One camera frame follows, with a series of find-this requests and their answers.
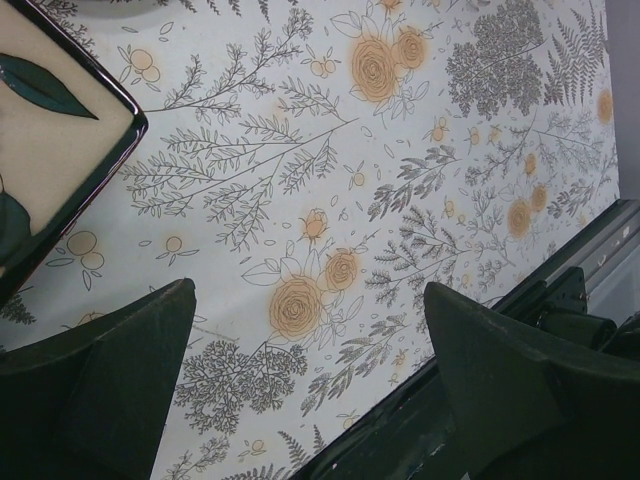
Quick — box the aluminium frame rail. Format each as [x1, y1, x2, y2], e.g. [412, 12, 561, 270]
[491, 200, 639, 310]

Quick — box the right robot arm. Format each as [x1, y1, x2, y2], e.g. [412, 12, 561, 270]
[536, 309, 639, 358]

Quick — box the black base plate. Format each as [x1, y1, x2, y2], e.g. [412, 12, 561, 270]
[294, 267, 589, 480]

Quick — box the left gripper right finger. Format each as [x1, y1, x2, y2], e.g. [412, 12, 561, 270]
[424, 282, 639, 479]

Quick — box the cream rectangular floral plate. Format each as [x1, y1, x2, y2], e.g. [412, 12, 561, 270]
[1, 1, 148, 301]

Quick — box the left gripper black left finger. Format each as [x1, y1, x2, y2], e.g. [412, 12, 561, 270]
[1, 278, 196, 479]

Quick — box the floral table mat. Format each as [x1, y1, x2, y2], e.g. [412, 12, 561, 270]
[1, 1, 619, 479]

